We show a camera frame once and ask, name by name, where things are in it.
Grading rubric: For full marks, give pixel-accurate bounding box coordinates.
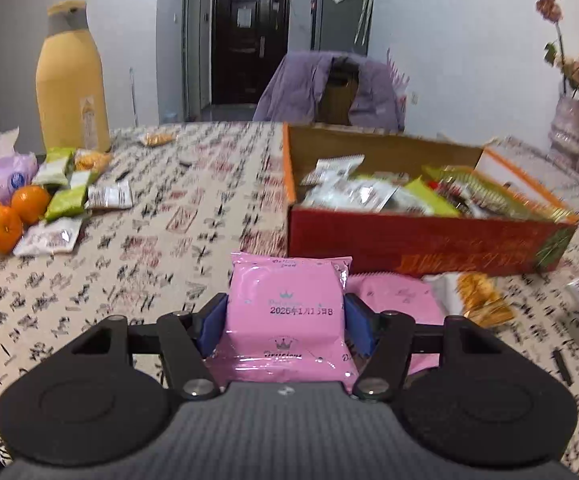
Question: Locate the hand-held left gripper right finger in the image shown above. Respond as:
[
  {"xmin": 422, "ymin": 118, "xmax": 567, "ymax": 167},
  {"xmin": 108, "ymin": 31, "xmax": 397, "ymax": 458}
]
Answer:
[{"xmin": 344, "ymin": 293, "xmax": 511, "ymax": 403}]

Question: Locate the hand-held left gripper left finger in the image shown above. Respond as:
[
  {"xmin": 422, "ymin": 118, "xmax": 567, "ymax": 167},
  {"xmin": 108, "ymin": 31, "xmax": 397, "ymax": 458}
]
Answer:
[{"xmin": 63, "ymin": 293, "xmax": 230, "ymax": 402}]

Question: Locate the pink snack packet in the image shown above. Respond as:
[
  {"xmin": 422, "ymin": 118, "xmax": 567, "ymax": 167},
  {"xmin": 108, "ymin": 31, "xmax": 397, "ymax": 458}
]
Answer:
[
  {"xmin": 204, "ymin": 252, "xmax": 359, "ymax": 392},
  {"xmin": 344, "ymin": 272, "xmax": 446, "ymax": 377}
]

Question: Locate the red cardboard box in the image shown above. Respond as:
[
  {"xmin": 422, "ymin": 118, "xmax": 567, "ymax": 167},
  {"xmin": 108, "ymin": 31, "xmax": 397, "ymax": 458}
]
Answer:
[{"xmin": 282, "ymin": 124, "xmax": 579, "ymax": 277}]

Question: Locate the olive green snack packet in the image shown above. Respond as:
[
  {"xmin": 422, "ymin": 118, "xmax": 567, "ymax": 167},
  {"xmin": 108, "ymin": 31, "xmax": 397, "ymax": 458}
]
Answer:
[{"xmin": 403, "ymin": 177, "xmax": 463, "ymax": 219}]

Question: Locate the black marker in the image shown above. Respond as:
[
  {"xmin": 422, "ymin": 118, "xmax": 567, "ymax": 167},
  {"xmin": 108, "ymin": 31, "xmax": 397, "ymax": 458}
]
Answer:
[{"xmin": 551, "ymin": 350, "xmax": 573, "ymax": 386}]

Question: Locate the small white snack packet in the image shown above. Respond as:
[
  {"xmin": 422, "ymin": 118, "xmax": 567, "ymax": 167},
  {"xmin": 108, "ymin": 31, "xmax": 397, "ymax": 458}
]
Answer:
[
  {"xmin": 13, "ymin": 217, "xmax": 86, "ymax": 257},
  {"xmin": 86, "ymin": 180, "xmax": 134, "ymax": 210}
]

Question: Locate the pink textured vase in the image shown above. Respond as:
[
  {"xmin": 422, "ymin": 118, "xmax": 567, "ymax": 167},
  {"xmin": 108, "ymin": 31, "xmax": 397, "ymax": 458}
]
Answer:
[{"xmin": 548, "ymin": 94, "xmax": 579, "ymax": 181}]

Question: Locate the small green snack packet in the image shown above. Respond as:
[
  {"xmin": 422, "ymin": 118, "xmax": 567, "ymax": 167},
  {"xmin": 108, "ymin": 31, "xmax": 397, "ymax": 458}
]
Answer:
[
  {"xmin": 44, "ymin": 187, "xmax": 91, "ymax": 224},
  {"xmin": 67, "ymin": 170, "xmax": 102, "ymax": 191},
  {"xmin": 32, "ymin": 147, "xmax": 77, "ymax": 186}
]

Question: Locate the small orange snack packet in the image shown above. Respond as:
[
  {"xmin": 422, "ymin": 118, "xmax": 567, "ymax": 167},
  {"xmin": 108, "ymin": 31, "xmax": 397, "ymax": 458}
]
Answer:
[{"xmin": 138, "ymin": 131, "xmax": 178, "ymax": 148}]

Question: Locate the orange crisp packet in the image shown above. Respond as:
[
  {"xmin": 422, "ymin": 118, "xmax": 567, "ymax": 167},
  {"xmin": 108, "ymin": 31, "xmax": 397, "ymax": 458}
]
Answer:
[{"xmin": 74, "ymin": 150, "xmax": 113, "ymax": 172}]

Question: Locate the wooden chair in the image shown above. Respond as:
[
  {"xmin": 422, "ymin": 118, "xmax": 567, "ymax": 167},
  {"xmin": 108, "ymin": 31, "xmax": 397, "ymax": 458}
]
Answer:
[{"xmin": 319, "ymin": 66, "xmax": 361, "ymax": 124}]

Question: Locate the purple jacket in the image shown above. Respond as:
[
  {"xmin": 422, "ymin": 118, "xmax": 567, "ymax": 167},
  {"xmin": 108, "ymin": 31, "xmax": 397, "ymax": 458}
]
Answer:
[{"xmin": 252, "ymin": 51, "xmax": 407, "ymax": 134}]

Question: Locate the white drying rack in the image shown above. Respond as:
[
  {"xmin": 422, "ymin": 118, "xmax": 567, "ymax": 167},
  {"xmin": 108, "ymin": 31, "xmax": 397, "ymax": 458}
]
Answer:
[{"xmin": 386, "ymin": 50, "xmax": 411, "ymax": 112}]

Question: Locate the yellow thermos bottle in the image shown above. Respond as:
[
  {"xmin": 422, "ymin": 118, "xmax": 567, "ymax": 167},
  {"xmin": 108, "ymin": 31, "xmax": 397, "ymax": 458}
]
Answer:
[{"xmin": 36, "ymin": 1, "xmax": 112, "ymax": 154}]

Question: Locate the dark entrance door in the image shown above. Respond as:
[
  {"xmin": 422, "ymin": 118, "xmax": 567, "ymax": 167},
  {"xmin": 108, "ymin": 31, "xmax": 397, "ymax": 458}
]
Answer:
[{"xmin": 210, "ymin": 0, "xmax": 291, "ymax": 107}]

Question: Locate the grey fridge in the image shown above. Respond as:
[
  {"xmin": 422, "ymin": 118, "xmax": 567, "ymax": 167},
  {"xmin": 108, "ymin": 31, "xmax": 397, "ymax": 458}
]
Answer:
[{"xmin": 311, "ymin": 0, "xmax": 375, "ymax": 56}]

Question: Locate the hanging umbrella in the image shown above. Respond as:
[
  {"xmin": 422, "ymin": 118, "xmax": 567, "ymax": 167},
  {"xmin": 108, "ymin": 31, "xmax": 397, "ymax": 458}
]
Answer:
[{"xmin": 353, "ymin": 0, "xmax": 375, "ymax": 46}]

